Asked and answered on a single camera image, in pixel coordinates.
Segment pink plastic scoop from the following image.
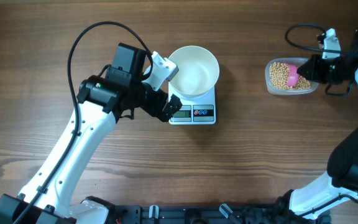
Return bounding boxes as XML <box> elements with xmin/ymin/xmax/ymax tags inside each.
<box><xmin>287</xmin><ymin>65</ymin><xmax>299</xmax><ymax>87</ymax></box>

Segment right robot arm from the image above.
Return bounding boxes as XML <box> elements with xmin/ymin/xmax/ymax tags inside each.
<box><xmin>265</xmin><ymin>28</ymin><xmax>358</xmax><ymax>223</ymax></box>

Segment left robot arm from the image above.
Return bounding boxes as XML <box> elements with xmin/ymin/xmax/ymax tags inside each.
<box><xmin>0</xmin><ymin>44</ymin><xmax>181</xmax><ymax>223</ymax></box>

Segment white digital kitchen scale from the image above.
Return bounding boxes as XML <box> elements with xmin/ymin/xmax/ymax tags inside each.
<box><xmin>168</xmin><ymin>84</ymin><xmax>216</xmax><ymax>125</ymax></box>

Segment white bowl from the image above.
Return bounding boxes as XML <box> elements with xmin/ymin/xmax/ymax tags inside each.
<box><xmin>168</xmin><ymin>45</ymin><xmax>220</xmax><ymax>98</ymax></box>

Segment clear plastic container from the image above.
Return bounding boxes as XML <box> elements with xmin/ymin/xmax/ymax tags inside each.
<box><xmin>265</xmin><ymin>58</ymin><xmax>318</xmax><ymax>95</ymax></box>

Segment soybeans in container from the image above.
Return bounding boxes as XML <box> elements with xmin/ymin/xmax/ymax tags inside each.
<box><xmin>269</xmin><ymin>62</ymin><xmax>311</xmax><ymax>90</ymax></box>

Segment left black cable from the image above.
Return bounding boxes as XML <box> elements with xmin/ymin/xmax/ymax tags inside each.
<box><xmin>12</xmin><ymin>21</ymin><xmax>154</xmax><ymax>224</ymax></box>

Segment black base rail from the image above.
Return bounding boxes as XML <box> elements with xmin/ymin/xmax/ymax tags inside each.
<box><xmin>106</xmin><ymin>204</ymin><xmax>332</xmax><ymax>224</ymax></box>

